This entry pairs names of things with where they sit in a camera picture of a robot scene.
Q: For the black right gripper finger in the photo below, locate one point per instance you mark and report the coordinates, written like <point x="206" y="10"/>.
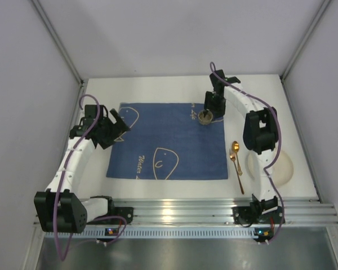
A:
<point x="208" y="101"/>
<point x="218" y="106"/>

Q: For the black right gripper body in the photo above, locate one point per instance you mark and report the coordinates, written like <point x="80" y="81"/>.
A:
<point x="212" y="104"/>

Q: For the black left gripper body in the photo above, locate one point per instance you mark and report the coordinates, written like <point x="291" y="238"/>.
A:
<point x="112" y="130"/>

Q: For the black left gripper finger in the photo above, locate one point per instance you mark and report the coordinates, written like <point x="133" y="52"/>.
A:
<point x="106" y="138"/>
<point x="120" y="125"/>

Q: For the small beige cup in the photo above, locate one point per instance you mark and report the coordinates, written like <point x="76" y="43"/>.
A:
<point x="205" y="117"/>

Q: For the blue cloth placemat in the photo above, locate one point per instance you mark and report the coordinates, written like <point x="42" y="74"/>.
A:
<point x="166" y="142"/>

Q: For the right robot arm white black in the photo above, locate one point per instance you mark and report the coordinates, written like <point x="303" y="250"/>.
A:
<point x="260" y="133"/>

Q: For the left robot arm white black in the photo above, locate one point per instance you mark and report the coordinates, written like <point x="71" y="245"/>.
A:
<point x="58" y="207"/>

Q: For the copper spoon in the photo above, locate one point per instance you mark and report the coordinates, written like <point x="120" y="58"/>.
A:
<point x="235" y="147"/>

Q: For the copper fork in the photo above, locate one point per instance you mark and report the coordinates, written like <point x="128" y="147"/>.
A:
<point x="233" y="157"/>

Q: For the white paper plate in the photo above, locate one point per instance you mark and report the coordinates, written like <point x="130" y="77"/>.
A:
<point x="282" y="170"/>

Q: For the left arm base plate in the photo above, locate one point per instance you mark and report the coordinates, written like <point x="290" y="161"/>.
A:
<point x="125" y="212"/>

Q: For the slotted cable duct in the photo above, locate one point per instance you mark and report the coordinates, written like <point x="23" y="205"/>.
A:
<point x="176" y="233"/>

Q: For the aluminium frame rail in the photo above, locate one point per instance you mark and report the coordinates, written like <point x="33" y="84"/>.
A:
<point x="176" y="212"/>

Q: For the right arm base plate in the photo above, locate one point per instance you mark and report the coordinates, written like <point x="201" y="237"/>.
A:
<point x="244" y="216"/>

